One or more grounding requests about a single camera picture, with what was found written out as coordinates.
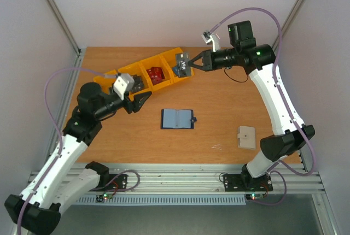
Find grey slotted cable duct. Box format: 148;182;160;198
75;194;246;207

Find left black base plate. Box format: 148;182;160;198
91;174;128;192

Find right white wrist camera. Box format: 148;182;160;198
202;31;220;52

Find black cards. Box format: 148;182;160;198
131;75;145;93

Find beige card holder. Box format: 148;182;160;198
237;126;256;150

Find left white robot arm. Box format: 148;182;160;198
4;82;152;234

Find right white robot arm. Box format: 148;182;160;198
189;21;315;191

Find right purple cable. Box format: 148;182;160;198
210;7;318;206

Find yellow bin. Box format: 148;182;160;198
93;69;118;93
140;54;173;91
118;62;151;100
160;47;194;83

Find aluminium rail frame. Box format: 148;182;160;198
27;163;326;195

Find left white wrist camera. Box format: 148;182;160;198
113;73;135;101

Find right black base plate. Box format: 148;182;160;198
222;173;273;192

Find blue card in bin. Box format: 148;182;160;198
172;66;180;77

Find black VIP credit card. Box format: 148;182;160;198
176;52;192;78

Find red cards in bin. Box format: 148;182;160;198
146;67;165;85

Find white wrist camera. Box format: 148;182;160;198
113;73;135;101
202;31;220;52

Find blue card holder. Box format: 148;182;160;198
160;109;197;130

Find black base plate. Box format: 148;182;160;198
91;174;128;192
222;173;273;192

